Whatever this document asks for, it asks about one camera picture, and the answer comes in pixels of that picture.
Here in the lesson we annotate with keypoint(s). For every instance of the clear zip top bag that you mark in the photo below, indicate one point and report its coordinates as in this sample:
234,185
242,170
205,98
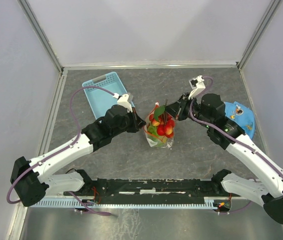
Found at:
159,128

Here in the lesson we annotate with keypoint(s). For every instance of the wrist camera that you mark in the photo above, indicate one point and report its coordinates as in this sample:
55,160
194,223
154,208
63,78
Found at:
197,87
124,100

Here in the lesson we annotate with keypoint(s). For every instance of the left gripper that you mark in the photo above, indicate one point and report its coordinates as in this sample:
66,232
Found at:
137,122

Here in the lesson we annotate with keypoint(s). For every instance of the light blue plastic basket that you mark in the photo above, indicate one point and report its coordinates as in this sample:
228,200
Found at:
99,100

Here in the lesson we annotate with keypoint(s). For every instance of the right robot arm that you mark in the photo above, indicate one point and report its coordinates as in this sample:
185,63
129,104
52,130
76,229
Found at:
224,132

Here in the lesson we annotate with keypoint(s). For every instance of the green grape bunch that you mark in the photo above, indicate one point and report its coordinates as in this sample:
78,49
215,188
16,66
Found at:
154,138

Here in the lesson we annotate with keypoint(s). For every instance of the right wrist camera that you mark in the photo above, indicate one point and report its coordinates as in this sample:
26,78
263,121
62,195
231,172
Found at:
197,87

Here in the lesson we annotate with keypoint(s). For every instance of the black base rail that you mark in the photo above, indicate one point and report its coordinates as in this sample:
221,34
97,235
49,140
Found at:
151,191

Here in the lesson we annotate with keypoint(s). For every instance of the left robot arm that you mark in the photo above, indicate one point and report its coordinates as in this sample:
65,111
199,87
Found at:
33,179

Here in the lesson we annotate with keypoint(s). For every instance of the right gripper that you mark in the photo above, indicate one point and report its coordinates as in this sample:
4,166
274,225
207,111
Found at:
185,101

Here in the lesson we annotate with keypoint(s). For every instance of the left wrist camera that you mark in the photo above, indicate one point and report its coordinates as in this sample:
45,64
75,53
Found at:
124,100

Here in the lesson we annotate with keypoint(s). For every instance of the red lychee cluster with leaves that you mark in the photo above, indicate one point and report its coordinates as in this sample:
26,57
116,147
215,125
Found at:
160,119

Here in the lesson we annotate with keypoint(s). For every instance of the blue printed cloth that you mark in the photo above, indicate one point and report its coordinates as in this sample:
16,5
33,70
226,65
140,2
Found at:
241,115

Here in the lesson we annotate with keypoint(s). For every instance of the light blue cable duct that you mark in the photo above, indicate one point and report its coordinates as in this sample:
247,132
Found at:
50,202

